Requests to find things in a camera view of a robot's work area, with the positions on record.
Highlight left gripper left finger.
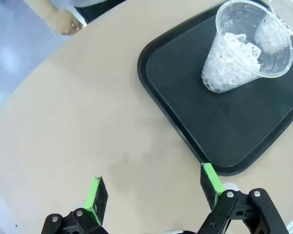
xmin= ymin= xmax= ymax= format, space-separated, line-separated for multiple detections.
xmin=41 ymin=175 xmax=109 ymax=234

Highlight empty clear plastic cup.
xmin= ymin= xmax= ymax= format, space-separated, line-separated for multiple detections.
xmin=268 ymin=0 xmax=293 ymax=41

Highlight person's right hand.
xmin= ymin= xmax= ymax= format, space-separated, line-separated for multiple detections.
xmin=44 ymin=9 xmax=84 ymax=36

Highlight person's right forearm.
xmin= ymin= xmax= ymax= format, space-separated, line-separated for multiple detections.
xmin=23 ymin=0 xmax=62 ymax=19

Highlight black plastic tray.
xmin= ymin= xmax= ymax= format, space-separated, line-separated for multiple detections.
xmin=137 ymin=0 xmax=293 ymax=176

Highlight clear cup with ice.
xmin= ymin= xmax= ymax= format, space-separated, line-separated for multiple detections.
xmin=201 ymin=0 xmax=293 ymax=94

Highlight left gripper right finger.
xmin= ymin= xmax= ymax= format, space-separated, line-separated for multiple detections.
xmin=197 ymin=162 xmax=289 ymax=234

